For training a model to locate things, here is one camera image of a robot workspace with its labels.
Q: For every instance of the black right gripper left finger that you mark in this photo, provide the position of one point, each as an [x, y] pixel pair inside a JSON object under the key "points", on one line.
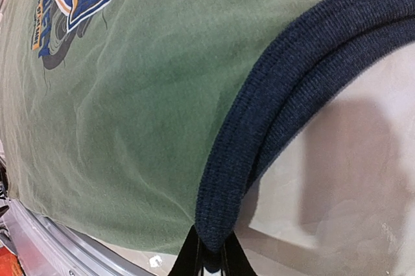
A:
{"points": [[189, 259]]}

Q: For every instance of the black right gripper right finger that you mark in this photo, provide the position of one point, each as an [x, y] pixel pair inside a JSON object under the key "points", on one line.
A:
{"points": [[234, 260]]}

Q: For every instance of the green sleeveless shirt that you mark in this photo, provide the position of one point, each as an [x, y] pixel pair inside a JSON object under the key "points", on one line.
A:
{"points": [[288, 122]]}

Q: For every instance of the aluminium front rail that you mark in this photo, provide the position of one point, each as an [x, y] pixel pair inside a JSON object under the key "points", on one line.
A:
{"points": [[46, 248]]}

